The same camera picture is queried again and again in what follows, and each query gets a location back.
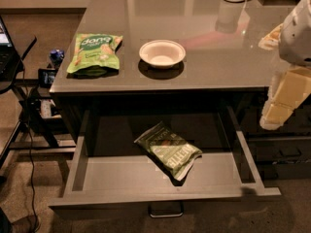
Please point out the black side desk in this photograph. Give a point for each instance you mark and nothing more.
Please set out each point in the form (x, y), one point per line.
(32, 131)

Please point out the light green snack bag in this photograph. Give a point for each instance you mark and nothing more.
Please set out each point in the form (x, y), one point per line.
(94, 54)

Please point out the small black screen device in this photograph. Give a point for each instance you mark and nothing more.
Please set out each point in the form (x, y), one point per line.
(46, 77)

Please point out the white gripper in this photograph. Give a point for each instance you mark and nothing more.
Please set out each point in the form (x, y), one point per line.
(296, 38)

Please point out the green jalapeno kettle chip bag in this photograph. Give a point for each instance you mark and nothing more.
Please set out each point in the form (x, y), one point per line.
(171, 150)

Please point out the open grey top drawer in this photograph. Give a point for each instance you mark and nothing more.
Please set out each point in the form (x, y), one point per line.
(110, 176)

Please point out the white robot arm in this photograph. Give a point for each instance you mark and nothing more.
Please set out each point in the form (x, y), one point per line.
(295, 38)

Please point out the black laptop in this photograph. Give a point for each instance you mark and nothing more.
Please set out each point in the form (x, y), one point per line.
(9, 58)

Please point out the metal drawer handle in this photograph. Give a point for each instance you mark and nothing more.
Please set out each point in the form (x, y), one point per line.
(166, 209)

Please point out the grey drawer cabinet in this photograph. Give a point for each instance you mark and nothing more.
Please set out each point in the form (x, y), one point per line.
(209, 70)

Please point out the white paper bowl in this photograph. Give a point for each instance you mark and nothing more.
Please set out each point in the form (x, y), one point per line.
(162, 54)

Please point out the blue cap bottle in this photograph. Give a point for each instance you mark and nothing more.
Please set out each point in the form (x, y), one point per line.
(56, 57)

